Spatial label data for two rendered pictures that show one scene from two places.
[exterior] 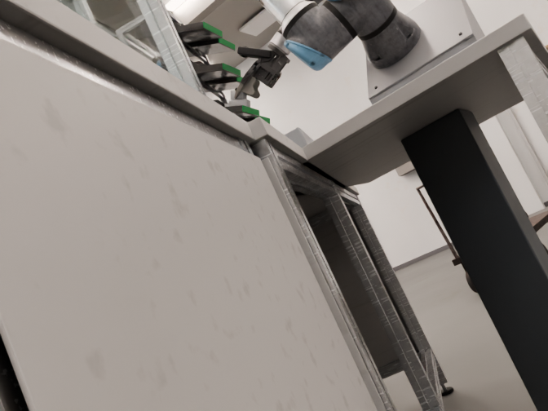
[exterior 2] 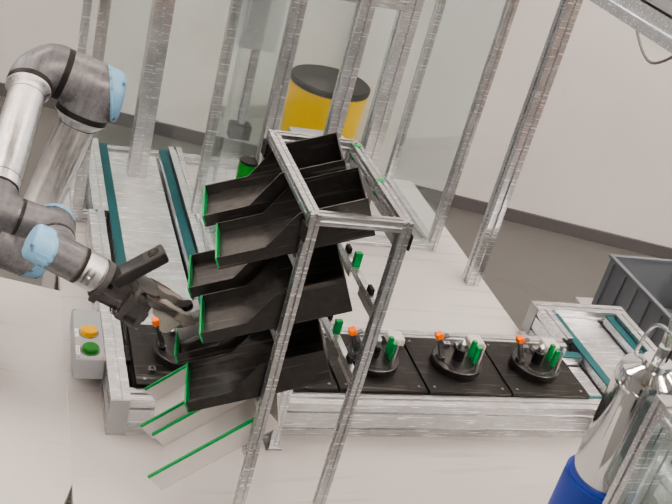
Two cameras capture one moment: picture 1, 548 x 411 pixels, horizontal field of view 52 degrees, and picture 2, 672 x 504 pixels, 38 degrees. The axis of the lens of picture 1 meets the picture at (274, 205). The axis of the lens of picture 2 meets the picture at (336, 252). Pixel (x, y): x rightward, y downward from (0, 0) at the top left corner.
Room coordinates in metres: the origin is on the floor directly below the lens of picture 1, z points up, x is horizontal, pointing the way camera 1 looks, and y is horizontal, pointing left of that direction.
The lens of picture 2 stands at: (3.36, -0.79, 2.37)
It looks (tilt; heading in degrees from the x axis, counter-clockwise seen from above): 28 degrees down; 145
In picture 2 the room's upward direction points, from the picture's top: 16 degrees clockwise
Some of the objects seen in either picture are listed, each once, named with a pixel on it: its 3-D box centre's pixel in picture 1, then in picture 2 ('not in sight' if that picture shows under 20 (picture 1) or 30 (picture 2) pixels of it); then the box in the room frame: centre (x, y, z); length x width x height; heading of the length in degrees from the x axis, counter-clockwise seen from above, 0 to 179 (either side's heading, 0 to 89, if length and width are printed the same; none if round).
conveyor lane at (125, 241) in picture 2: not in sight; (171, 305); (1.30, 0.15, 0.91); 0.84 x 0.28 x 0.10; 169
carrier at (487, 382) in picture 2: not in sight; (460, 351); (1.74, 0.80, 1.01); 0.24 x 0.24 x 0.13; 79
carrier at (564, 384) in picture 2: not in sight; (538, 355); (1.79, 1.04, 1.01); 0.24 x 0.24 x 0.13; 79
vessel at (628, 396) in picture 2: not in sight; (635, 407); (2.34, 0.73, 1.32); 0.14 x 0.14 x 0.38
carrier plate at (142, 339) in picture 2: not in sight; (180, 357); (1.59, 0.07, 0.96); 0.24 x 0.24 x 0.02; 79
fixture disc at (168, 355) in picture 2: not in sight; (182, 350); (1.59, 0.07, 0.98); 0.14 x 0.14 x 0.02
